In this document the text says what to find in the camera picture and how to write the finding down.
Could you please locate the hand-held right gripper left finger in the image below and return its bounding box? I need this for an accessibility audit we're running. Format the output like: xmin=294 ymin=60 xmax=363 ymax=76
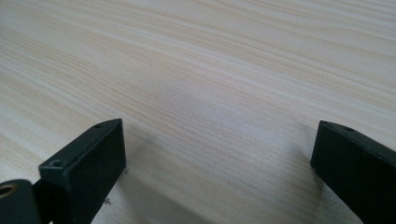
xmin=33 ymin=118 xmax=127 ymax=224

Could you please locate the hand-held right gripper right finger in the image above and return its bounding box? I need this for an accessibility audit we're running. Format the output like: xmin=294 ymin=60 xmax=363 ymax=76
xmin=310 ymin=119 xmax=396 ymax=224

